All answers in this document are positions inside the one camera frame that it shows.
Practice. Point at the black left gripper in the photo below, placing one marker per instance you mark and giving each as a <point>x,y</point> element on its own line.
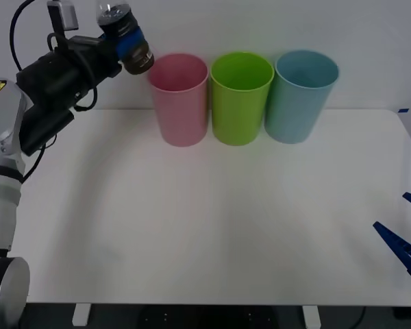
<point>55,80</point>

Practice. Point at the silver and black left arm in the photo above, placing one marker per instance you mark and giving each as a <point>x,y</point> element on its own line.
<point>3,192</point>

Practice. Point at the white table leg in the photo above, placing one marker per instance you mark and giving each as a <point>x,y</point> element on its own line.
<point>81,314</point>
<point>311,316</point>

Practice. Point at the pink plastic bin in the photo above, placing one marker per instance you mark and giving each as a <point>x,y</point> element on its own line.
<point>183,116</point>

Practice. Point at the pale blue plastic bin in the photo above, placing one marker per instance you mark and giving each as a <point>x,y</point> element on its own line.
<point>292,113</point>

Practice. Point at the dark bottle with black cap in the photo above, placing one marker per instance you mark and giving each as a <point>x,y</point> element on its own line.
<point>118,18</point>

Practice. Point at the yellow-green plastic bin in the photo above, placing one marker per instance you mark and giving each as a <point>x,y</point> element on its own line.
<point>238,116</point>

